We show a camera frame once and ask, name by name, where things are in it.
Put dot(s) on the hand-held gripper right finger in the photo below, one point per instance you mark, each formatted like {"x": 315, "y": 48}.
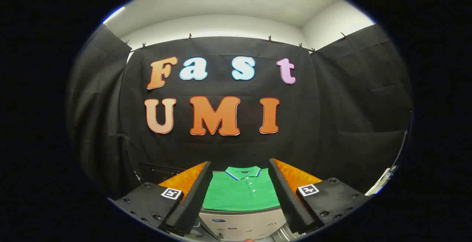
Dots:
{"x": 287, "y": 197}

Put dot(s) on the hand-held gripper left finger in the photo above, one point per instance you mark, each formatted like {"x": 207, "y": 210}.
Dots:
{"x": 191, "y": 201}

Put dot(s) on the dark glass washing machine lid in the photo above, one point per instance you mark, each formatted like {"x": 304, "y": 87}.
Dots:
{"x": 158, "y": 172}

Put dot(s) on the green polo shirt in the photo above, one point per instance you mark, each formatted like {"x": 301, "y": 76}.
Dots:
{"x": 239, "y": 194}

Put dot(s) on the black backdrop cloth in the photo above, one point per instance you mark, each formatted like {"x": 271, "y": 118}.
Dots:
{"x": 313, "y": 124}

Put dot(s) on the white panel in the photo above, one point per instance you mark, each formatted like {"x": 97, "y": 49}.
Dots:
{"x": 381, "y": 181}

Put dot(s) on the row of black cloth clips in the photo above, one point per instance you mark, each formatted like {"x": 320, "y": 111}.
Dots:
{"x": 190, "y": 37}

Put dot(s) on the ceiling light strip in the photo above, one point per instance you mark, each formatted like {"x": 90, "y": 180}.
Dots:
{"x": 113, "y": 15}

